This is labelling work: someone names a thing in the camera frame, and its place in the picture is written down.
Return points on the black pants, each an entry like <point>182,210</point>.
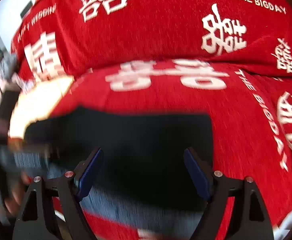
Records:
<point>148,140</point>

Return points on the red printed pillow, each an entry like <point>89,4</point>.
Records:
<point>161,25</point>

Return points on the blue white leaf-patterned cloth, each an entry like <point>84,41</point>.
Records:
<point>136,212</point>

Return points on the red printed blanket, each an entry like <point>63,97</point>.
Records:
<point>236,130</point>

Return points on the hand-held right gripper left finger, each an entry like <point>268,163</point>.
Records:
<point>90,173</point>

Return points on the person's left hand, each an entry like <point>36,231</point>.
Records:
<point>17,195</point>

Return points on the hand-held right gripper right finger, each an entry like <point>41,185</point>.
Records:
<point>196,173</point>

